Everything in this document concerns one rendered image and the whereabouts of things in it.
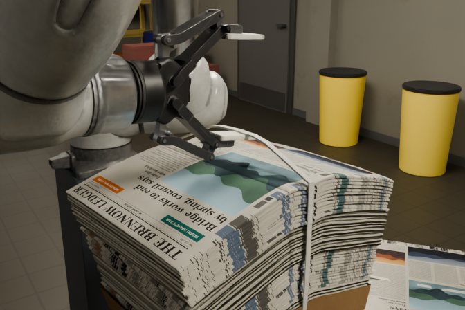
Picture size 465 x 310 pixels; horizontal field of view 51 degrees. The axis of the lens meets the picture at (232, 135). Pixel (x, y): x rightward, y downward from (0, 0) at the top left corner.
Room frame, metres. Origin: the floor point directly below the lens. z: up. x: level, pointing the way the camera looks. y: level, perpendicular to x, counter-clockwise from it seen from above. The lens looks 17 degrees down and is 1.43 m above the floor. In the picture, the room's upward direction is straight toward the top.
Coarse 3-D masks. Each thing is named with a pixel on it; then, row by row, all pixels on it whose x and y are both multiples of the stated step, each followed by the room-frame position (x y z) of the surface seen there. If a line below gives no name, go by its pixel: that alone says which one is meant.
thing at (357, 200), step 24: (240, 144) 0.79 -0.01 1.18; (312, 168) 0.65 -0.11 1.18; (336, 168) 0.71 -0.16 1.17; (360, 168) 0.76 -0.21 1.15; (336, 192) 0.63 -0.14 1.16; (360, 192) 0.67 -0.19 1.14; (384, 192) 0.71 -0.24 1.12; (336, 216) 0.63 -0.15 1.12; (360, 216) 0.67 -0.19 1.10; (384, 216) 0.71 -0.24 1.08; (336, 240) 0.63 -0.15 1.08; (360, 240) 0.67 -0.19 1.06; (336, 264) 0.64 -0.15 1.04; (360, 264) 0.68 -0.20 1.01; (336, 288) 0.64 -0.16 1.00
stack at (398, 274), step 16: (384, 240) 1.10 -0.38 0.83; (384, 256) 1.02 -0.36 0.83; (400, 256) 1.02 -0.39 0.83; (416, 256) 1.02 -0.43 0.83; (432, 256) 1.02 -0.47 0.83; (448, 256) 1.02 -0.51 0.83; (464, 256) 1.02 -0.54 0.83; (384, 272) 0.96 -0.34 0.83; (400, 272) 0.96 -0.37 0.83; (416, 272) 0.96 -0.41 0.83; (432, 272) 0.95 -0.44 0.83; (448, 272) 0.95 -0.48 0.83; (464, 272) 0.95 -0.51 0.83; (384, 288) 0.90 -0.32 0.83; (400, 288) 0.90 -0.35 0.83; (416, 288) 0.90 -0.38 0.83; (432, 288) 0.90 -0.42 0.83; (448, 288) 0.90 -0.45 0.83; (464, 288) 0.90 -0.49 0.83; (368, 304) 0.84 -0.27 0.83; (384, 304) 0.84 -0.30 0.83; (400, 304) 0.84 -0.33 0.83; (416, 304) 0.84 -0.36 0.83; (432, 304) 0.84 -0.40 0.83; (448, 304) 0.84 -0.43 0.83; (464, 304) 0.84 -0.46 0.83
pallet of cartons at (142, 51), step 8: (128, 48) 6.56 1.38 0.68; (136, 48) 6.45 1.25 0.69; (144, 48) 6.52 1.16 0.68; (152, 48) 6.59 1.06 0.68; (128, 56) 6.57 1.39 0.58; (136, 56) 6.45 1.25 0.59; (144, 56) 6.52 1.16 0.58; (208, 64) 6.83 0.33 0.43; (216, 64) 6.83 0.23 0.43; (216, 72) 6.79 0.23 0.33
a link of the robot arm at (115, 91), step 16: (112, 64) 0.53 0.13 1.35; (128, 64) 0.54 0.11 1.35; (96, 80) 0.50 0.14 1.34; (112, 80) 0.51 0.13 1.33; (128, 80) 0.52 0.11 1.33; (96, 96) 0.49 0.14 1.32; (112, 96) 0.51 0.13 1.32; (128, 96) 0.52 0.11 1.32; (96, 112) 0.49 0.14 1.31; (112, 112) 0.51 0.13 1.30; (128, 112) 0.52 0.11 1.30; (96, 128) 0.50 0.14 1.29; (112, 128) 0.52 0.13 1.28
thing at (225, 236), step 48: (96, 192) 0.64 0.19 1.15; (144, 192) 0.61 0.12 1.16; (192, 192) 0.60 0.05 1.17; (240, 192) 0.58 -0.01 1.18; (96, 240) 0.64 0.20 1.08; (144, 240) 0.51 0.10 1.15; (192, 240) 0.50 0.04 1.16; (240, 240) 0.51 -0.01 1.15; (288, 240) 0.57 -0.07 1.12; (144, 288) 0.56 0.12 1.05; (192, 288) 0.46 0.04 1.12; (240, 288) 0.51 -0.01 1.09; (288, 288) 0.57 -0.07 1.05
